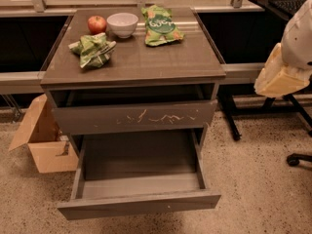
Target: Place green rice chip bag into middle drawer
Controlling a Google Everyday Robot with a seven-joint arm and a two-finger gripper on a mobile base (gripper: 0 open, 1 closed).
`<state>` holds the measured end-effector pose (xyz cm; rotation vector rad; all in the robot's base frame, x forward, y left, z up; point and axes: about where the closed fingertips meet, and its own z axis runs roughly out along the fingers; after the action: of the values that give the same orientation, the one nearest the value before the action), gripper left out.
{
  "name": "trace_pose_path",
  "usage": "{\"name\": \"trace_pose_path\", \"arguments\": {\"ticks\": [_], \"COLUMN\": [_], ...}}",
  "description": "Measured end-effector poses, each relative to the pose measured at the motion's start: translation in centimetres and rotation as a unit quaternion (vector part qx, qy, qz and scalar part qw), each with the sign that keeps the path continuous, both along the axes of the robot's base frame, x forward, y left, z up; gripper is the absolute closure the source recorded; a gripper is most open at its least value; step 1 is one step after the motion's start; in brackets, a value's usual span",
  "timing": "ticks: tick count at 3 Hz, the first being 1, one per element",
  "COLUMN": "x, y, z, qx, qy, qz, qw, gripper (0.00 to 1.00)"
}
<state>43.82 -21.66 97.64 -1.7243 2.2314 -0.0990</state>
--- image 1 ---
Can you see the green rice chip bag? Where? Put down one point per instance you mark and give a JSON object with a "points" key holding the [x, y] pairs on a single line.
{"points": [[159, 26]]}

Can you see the red apple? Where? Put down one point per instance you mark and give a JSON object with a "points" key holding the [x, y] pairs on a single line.
{"points": [[96, 24]]}

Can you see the crumpled green snack bag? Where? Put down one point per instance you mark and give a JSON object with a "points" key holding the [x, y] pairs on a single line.
{"points": [[93, 50]]}

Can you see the white bowl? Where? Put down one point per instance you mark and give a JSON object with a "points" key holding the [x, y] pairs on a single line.
{"points": [[122, 25]]}

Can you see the grey drawer cabinet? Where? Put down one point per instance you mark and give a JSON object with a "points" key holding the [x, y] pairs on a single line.
{"points": [[135, 73]]}

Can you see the black office chair base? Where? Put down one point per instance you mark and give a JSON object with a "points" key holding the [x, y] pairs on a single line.
{"points": [[295, 158]]}

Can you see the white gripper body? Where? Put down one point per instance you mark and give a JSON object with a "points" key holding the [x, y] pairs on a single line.
{"points": [[298, 43]]}

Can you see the cardboard box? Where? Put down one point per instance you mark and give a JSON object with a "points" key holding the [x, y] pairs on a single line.
{"points": [[51, 150]]}

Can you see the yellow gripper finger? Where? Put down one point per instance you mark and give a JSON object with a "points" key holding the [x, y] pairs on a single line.
{"points": [[277, 79]]}

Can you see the grey middle drawer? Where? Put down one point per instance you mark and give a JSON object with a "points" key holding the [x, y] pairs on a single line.
{"points": [[88, 120]]}

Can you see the grey open bottom drawer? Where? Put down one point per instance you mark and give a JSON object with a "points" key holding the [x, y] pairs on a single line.
{"points": [[139, 173]]}

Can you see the black side table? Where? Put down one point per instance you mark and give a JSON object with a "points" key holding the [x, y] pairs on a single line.
{"points": [[225, 96]]}

